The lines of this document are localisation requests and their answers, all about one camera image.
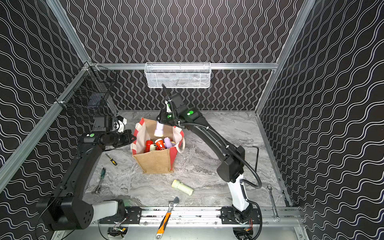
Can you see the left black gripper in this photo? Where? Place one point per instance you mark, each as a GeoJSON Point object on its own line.
{"type": "Point", "coordinates": [126, 137]}

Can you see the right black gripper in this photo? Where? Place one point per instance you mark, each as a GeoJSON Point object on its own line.
{"type": "Point", "coordinates": [163, 119]}

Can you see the purple flashlight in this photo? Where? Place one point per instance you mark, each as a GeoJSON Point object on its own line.
{"type": "Point", "coordinates": [168, 143]}
{"type": "Point", "coordinates": [159, 131]}

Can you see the green flashlight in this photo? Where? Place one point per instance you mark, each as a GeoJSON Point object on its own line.
{"type": "Point", "coordinates": [153, 147]}
{"type": "Point", "coordinates": [176, 184]}

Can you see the red jute Christmas tote bag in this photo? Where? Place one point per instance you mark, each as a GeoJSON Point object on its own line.
{"type": "Point", "coordinates": [162, 160]}

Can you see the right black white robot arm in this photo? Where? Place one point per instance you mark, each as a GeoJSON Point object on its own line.
{"type": "Point", "coordinates": [234, 169]}

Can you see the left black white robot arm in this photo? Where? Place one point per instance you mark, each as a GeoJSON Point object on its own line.
{"type": "Point", "coordinates": [65, 209]}

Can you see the small yellow black screwdriver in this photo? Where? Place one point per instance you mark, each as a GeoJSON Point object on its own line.
{"type": "Point", "coordinates": [112, 160]}

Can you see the black hex key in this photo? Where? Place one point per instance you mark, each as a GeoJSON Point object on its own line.
{"type": "Point", "coordinates": [257, 157]}

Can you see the silver combination wrench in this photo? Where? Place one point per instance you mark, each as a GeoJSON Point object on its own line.
{"type": "Point", "coordinates": [273, 204]}

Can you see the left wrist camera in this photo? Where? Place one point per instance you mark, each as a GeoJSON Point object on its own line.
{"type": "Point", "coordinates": [121, 124]}

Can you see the white wire mesh basket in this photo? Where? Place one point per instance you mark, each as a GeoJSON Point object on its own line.
{"type": "Point", "coordinates": [178, 74]}

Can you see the black wire mesh basket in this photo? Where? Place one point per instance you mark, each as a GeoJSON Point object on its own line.
{"type": "Point", "coordinates": [91, 96]}

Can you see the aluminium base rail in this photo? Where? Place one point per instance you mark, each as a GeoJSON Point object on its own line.
{"type": "Point", "coordinates": [216, 217]}

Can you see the orange handled adjustable wrench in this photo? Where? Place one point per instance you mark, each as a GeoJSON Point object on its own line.
{"type": "Point", "coordinates": [166, 218]}

